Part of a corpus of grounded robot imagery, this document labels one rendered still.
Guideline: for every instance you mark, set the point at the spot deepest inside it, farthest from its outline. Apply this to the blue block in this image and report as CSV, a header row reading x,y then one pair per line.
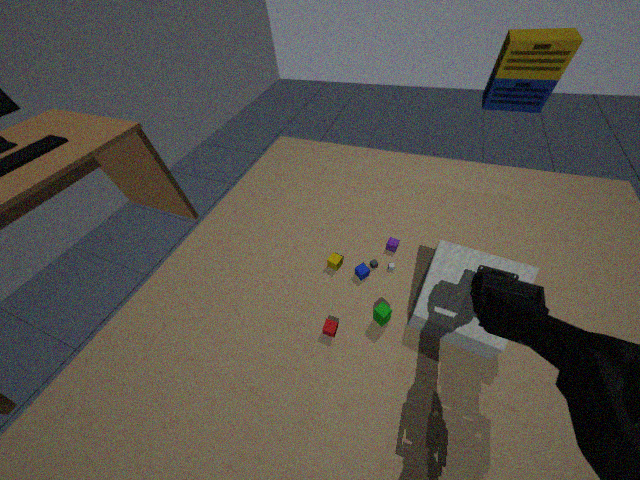
x,y
362,271

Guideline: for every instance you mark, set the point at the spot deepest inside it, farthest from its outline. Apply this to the yellow block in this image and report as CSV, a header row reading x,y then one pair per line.
x,y
335,261

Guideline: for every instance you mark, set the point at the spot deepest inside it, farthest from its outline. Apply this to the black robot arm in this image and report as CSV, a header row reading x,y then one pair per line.
x,y
599,375

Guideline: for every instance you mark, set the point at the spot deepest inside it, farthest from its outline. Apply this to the red block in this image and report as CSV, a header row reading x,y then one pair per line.
x,y
330,327

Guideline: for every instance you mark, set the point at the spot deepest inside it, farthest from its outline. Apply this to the purple block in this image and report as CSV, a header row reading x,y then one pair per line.
x,y
392,244

